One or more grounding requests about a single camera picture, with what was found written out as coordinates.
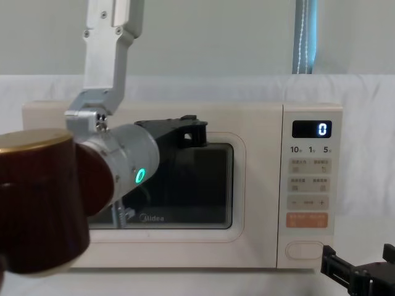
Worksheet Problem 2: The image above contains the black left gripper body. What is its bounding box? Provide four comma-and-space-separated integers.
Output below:
134, 117, 183, 187

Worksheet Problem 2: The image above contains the oval oven door button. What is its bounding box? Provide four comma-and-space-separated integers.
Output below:
285, 241, 325, 260

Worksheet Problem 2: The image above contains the cream microwave oven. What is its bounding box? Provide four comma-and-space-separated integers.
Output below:
22, 101, 344, 274

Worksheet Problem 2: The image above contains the oven control panel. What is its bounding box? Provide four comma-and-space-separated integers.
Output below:
276, 104, 344, 272

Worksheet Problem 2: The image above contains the grey striped post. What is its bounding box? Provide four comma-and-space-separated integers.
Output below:
292, 0, 319, 75

